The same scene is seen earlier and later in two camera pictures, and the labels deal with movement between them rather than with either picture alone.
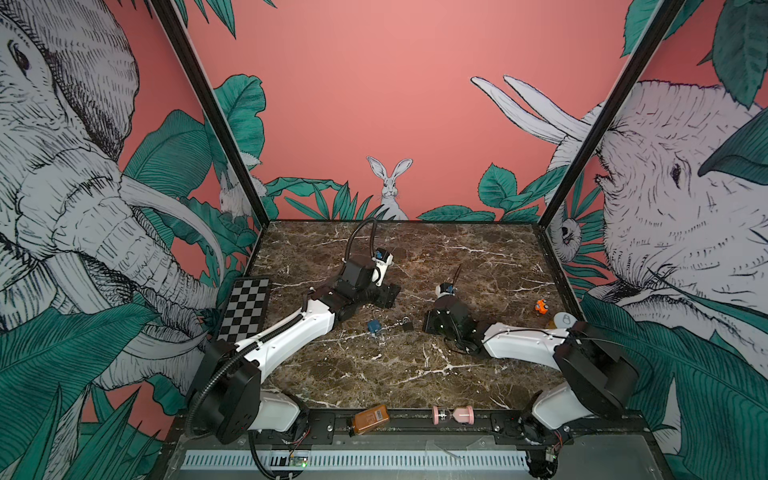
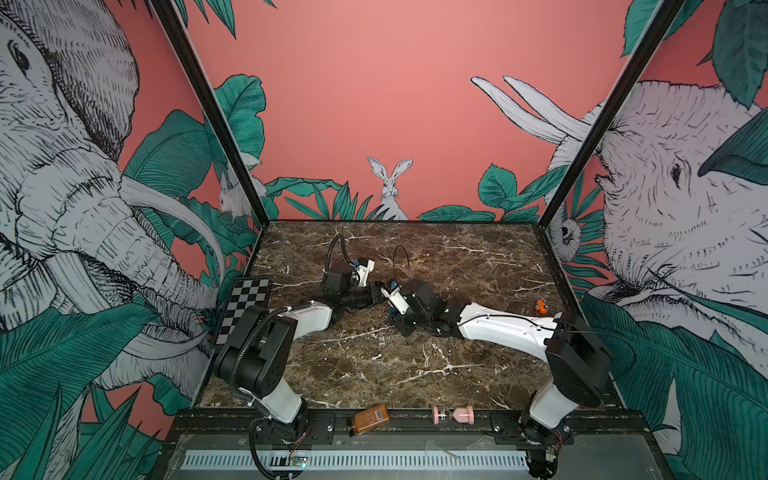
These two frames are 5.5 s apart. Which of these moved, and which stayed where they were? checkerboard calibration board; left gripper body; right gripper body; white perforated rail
Moved: right gripper body
Stayed: left gripper body; white perforated rail; checkerboard calibration board
